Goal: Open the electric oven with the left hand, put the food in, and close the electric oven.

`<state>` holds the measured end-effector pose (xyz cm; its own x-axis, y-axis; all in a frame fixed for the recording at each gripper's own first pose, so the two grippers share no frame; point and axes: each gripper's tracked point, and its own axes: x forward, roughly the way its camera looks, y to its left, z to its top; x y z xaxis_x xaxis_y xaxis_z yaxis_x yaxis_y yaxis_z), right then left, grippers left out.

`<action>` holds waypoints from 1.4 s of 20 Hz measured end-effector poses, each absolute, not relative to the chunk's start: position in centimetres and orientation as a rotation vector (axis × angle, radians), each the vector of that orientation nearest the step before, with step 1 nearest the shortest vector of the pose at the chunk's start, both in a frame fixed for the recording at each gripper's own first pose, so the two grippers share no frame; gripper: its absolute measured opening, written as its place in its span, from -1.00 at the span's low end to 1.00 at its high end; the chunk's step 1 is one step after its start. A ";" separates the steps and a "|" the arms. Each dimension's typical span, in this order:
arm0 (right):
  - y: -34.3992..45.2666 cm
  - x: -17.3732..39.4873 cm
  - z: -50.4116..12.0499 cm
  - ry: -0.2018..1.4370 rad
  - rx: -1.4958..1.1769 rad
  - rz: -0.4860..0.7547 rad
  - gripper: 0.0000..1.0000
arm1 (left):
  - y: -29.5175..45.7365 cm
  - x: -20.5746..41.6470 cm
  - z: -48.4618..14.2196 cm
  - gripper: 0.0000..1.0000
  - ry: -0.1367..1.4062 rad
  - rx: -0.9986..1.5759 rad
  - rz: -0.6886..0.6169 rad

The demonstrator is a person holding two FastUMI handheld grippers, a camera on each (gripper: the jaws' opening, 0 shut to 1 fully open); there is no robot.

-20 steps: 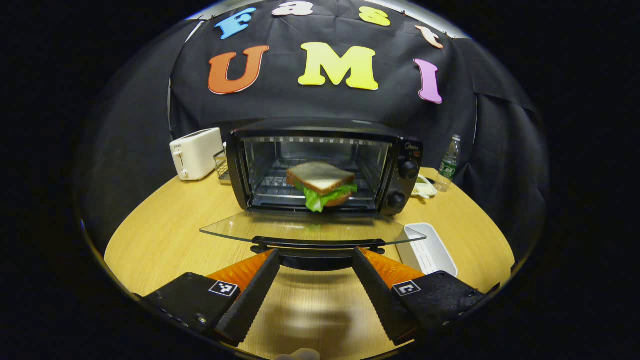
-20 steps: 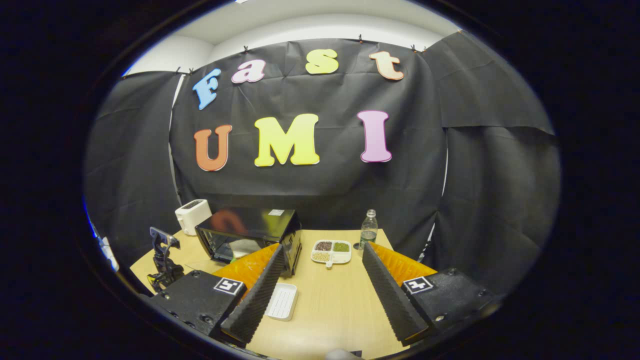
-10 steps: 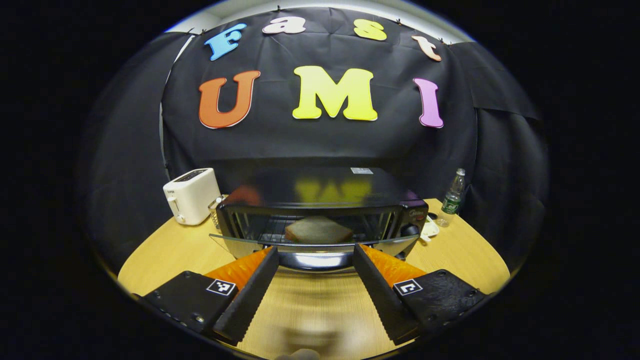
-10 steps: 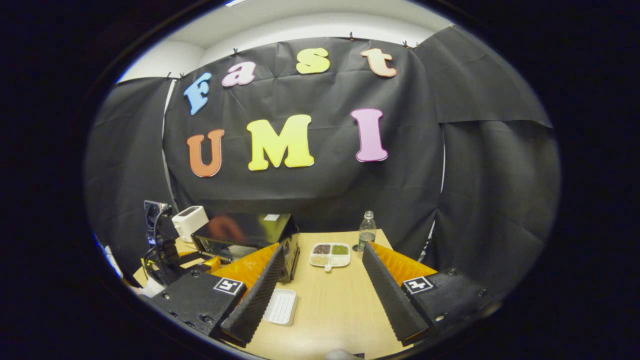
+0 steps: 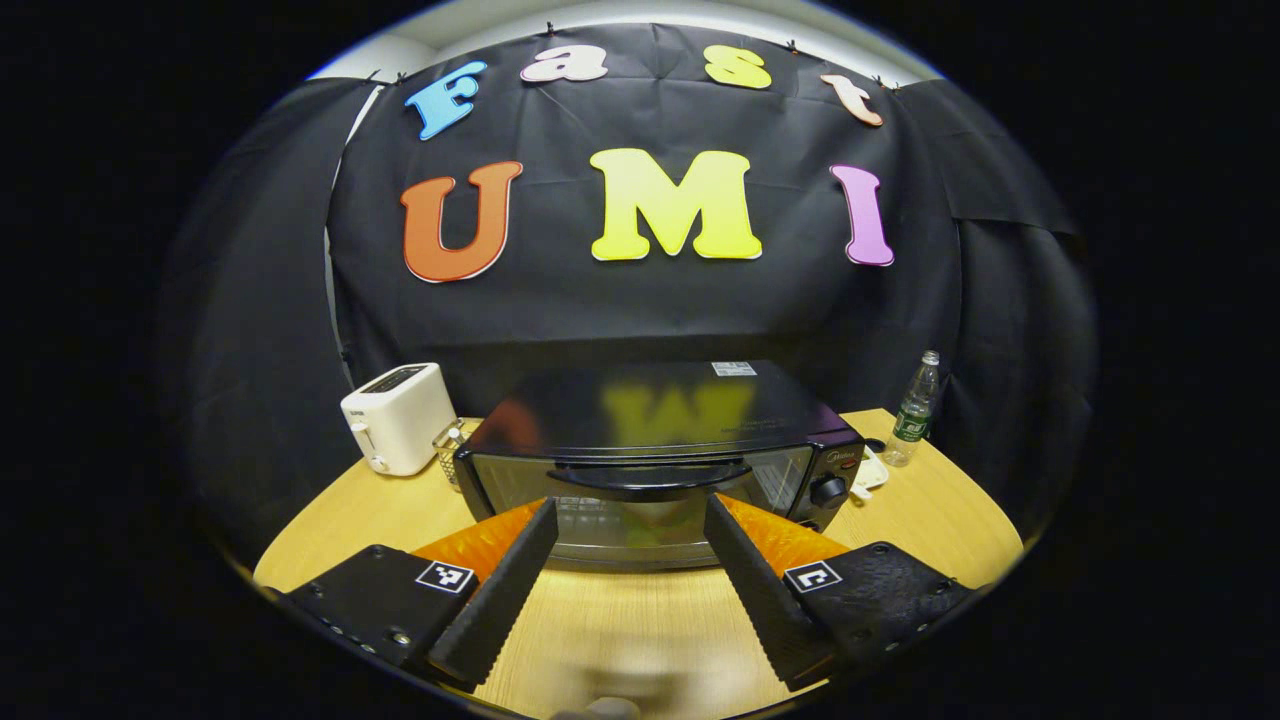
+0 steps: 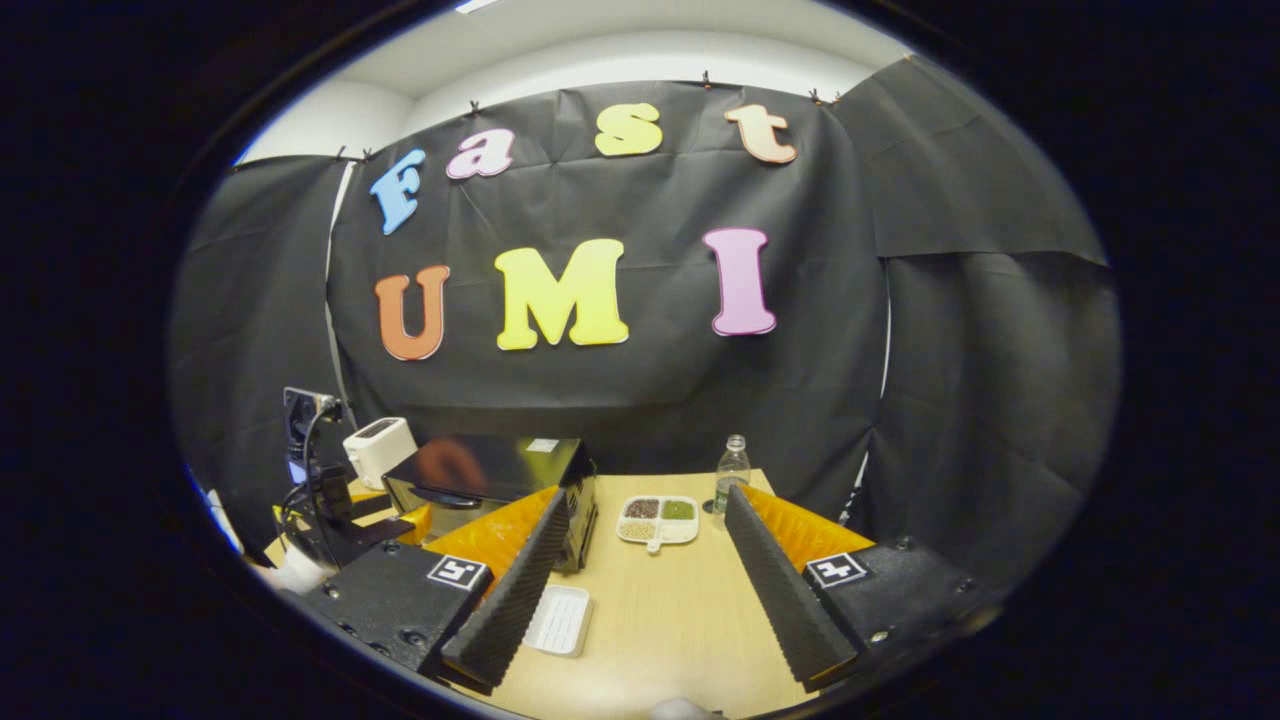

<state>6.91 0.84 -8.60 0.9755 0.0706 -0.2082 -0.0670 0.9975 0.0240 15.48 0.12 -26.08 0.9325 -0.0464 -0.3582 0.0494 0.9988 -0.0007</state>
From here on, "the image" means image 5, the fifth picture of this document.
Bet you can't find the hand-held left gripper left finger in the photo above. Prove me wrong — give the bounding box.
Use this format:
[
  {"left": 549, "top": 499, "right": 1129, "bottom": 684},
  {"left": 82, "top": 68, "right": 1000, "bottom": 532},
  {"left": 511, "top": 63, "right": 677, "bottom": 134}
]
[{"left": 285, "top": 497, "right": 559, "bottom": 691}]

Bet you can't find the black electric oven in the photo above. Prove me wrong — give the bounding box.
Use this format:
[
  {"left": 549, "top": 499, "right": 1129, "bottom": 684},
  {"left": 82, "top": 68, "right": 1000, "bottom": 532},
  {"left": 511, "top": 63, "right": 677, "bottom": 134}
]
[{"left": 455, "top": 360, "right": 866, "bottom": 573}]

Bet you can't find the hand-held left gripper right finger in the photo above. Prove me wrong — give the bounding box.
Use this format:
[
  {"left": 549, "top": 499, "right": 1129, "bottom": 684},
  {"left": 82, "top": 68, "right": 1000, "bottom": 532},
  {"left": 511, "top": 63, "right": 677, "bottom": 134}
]
[{"left": 703, "top": 493, "right": 973, "bottom": 693}]

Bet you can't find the clear plastic water bottle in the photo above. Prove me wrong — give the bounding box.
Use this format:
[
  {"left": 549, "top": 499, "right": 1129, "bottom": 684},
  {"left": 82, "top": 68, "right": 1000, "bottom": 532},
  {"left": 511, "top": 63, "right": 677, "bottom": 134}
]
[{"left": 884, "top": 350, "right": 941, "bottom": 468}]

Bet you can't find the white toaster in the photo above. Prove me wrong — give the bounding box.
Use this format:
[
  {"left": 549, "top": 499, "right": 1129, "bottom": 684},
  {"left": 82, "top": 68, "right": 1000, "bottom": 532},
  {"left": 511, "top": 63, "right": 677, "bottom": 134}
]
[{"left": 340, "top": 362, "right": 458, "bottom": 477}]

